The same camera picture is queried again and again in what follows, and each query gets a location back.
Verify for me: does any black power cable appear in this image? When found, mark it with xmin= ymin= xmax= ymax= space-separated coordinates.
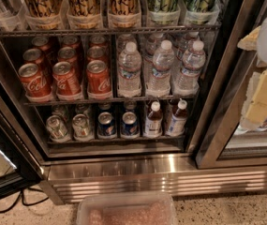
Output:
xmin=0 ymin=187 xmax=50 ymax=214

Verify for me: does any orange lacroix can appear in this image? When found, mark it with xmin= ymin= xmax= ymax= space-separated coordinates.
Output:
xmin=67 ymin=0 xmax=102 ymax=29
xmin=24 ymin=0 xmax=63 ymax=30
xmin=108 ymin=0 xmax=141 ymax=28

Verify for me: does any clear plastic bin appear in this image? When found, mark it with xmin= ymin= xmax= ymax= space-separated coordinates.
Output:
xmin=76 ymin=191 xmax=178 ymax=225

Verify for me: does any left green lacroix can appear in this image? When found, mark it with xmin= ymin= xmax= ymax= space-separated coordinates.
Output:
xmin=147 ymin=0 xmax=178 ymax=25

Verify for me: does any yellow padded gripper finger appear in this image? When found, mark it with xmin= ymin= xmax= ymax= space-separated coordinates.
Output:
xmin=237 ymin=26 xmax=260 ymax=51
xmin=240 ymin=68 xmax=267 ymax=130

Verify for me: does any front left coca-cola can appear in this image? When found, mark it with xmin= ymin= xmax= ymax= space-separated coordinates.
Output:
xmin=18 ymin=63 xmax=52 ymax=98

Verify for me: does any middle orange lacroix can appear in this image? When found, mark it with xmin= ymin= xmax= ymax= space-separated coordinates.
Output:
xmin=67 ymin=0 xmax=102 ymax=29

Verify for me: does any middle centre coca-cola can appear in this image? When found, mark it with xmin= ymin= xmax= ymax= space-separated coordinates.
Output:
xmin=58 ymin=47 xmax=79 ymax=69

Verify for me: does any right blue pepsi can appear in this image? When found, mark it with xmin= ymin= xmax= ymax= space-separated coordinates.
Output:
xmin=121 ymin=112 xmax=140 ymax=138

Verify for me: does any front middle coca-cola can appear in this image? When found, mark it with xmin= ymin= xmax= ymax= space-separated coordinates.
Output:
xmin=52 ymin=62 xmax=82 ymax=101

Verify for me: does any green lacroix can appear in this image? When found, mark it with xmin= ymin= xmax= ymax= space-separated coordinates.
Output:
xmin=147 ymin=0 xmax=178 ymax=25
xmin=185 ymin=0 xmax=216 ymax=24

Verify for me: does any open black fridge door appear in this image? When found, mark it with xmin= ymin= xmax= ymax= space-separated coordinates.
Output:
xmin=0 ymin=97 xmax=42 ymax=200

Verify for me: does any coca-cola can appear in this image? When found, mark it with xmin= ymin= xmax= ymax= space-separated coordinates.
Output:
xmin=86 ymin=60 xmax=112 ymax=99
xmin=18 ymin=63 xmax=52 ymax=98
xmin=58 ymin=47 xmax=79 ymax=69
xmin=22 ymin=48 xmax=51 ymax=76
xmin=87 ymin=46 xmax=108 ymax=64
xmin=52 ymin=62 xmax=82 ymax=101

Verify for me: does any right iced tea bottle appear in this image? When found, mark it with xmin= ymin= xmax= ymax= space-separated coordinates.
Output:
xmin=165 ymin=99 xmax=187 ymax=137

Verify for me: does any front right water bottle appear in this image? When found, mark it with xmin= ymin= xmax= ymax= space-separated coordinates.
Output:
xmin=173 ymin=40 xmax=206 ymax=96

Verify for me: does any front middle water bottle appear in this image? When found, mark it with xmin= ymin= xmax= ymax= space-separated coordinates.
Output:
xmin=146 ymin=40 xmax=174 ymax=98

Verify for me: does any closed glass fridge door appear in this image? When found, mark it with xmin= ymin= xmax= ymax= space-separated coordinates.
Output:
xmin=195 ymin=0 xmax=267 ymax=169

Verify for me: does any left iced tea bottle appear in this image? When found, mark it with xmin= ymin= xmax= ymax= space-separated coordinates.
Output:
xmin=144 ymin=101 xmax=163 ymax=138

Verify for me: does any blue pepsi can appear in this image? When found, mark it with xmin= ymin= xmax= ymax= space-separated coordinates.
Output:
xmin=97 ymin=112 xmax=116 ymax=139
xmin=121 ymin=112 xmax=140 ymax=138

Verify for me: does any stainless steel beverage fridge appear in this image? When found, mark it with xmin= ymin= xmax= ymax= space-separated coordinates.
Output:
xmin=0 ymin=0 xmax=267 ymax=204

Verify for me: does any left blue pepsi can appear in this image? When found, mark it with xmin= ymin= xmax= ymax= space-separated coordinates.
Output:
xmin=97 ymin=112 xmax=116 ymax=139

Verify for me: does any left green soda can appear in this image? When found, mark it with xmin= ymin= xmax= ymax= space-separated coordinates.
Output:
xmin=46 ymin=115 xmax=70 ymax=143

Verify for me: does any middle right coca-cola can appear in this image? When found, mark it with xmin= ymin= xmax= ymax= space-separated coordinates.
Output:
xmin=87 ymin=46 xmax=108 ymax=64

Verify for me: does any right orange lacroix can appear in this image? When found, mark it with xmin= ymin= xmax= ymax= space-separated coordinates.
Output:
xmin=108 ymin=0 xmax=141 ymax=28

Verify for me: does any upper wire shelf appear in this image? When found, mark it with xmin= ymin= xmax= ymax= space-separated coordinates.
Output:
xmin=0 ymin=24 xmax=221 ymax=38

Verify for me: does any iced tea bottle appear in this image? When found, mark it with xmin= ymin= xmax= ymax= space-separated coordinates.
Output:
xmin=165 ymin=99 xmax=187 ymax=137
xmin=144 ymin=101 xmax=163 ymax=138

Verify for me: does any green soda can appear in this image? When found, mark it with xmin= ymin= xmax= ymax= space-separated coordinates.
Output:
xmin=72 ymin=114 xmax=93 ymax=142
xmin=46 ymin=115 xmax=70 ymax=143

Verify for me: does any right green lacroix can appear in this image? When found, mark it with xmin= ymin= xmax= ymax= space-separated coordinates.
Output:
xmin=185 ymin=0 xmax=216 ymax=24

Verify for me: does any middle left coca-cola can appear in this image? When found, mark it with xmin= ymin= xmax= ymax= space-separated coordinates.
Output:
xmin=22 ymin=48 xmax=51 ymax=76

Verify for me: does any left orange lacroix can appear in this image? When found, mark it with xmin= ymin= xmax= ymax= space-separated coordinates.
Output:
xmin=24 ymin=0 xmax=63 ymax=30

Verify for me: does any front left water bottle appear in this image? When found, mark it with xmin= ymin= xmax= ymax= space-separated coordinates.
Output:
xmin=118 ymin=42 xmax=141 ymax=98

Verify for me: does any front right coca-cola can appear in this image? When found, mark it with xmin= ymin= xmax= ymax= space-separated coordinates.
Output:
xmin=86 ymin=60 xmax=112 ymax=99

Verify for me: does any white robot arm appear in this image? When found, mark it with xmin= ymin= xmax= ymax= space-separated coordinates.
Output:
xmin=237 ymin=18 xmax=267 ymax=130

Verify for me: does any water bottle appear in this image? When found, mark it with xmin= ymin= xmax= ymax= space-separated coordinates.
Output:
xmin=146 ymin=40 xmax=174 ymax=98
xmin=118 ymin=42 xmax=141 ymax=98
xmin=173 ymin=40 xmax=206 ymax=96

